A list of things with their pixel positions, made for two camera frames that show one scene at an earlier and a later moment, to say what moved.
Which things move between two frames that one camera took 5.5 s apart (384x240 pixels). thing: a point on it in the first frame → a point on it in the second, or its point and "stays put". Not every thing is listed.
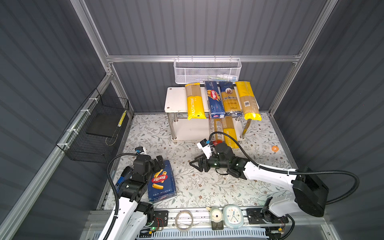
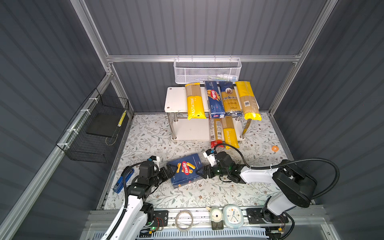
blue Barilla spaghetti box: (215, 99) stays put
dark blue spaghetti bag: (232, 108) stays put
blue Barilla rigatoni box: (161, 183) → (186, 169)
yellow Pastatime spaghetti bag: (195, 107) stays put
